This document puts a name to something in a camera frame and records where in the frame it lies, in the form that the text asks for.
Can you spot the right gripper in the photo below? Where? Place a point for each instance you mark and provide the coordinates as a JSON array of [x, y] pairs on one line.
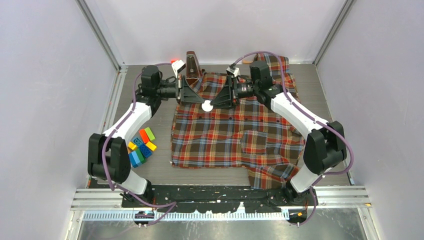
[[228, 95]]

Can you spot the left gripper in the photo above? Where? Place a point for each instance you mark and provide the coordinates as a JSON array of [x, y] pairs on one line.
[[188, 96]]

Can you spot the white round brooch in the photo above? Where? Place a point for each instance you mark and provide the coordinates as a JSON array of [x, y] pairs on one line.
[[206, 106]]

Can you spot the plaid flannel shirt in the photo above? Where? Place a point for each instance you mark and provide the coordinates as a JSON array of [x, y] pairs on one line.
[[248, 136]]

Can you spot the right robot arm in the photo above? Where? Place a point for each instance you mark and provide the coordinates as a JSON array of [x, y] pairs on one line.
[[325, 145]]

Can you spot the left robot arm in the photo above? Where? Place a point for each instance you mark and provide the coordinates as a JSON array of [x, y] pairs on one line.
[[108, 157]]

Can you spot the wooden metronome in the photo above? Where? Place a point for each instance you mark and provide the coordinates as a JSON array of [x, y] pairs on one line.
[[193, 69]]

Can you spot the tan and green block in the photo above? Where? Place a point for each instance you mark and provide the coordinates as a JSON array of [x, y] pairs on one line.
[[247, 61]]

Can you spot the pile of toy bricks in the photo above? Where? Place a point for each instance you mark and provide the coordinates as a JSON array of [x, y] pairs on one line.
[[141, 147]]

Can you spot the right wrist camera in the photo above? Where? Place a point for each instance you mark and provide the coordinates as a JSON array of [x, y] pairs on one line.
[[233, 71]]

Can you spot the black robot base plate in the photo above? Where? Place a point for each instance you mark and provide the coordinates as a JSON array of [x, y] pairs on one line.
[[219, 199]]

